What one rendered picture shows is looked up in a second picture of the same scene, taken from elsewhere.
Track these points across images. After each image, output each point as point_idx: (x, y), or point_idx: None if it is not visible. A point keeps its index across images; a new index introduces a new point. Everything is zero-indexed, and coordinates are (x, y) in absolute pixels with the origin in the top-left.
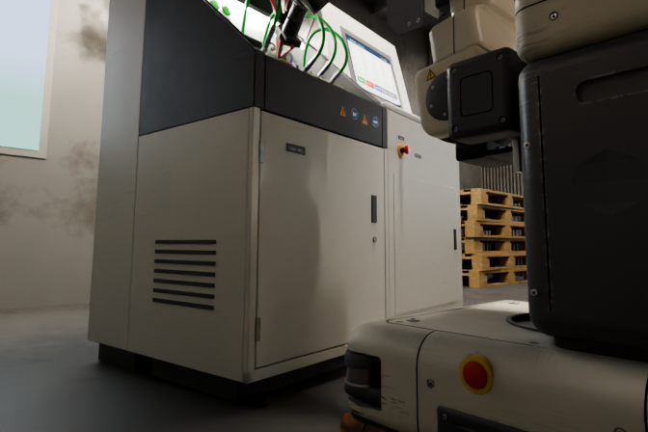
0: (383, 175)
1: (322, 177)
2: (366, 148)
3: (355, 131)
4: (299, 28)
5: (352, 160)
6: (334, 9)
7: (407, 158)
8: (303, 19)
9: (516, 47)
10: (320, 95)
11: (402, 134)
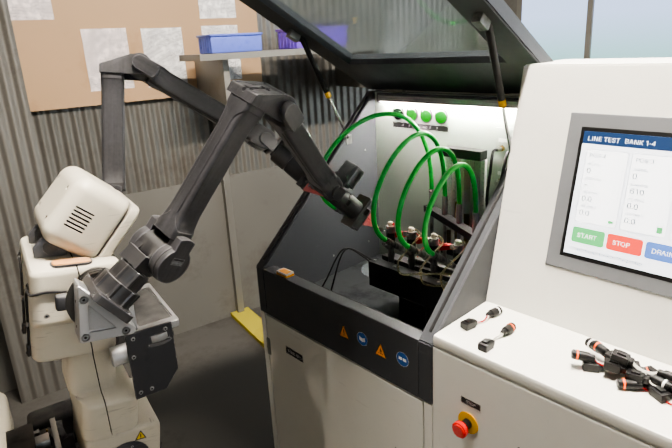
0: (420, 436)
1: (323, 391)
2: (385, 387)
3: (364, 360)
4: (344, 211)
5: (361, 391)
6: (571, 74)
7: (490, 444)
8: (337, 205)
9: (79, 415)
10: (314, 310)
11: (476, 399)
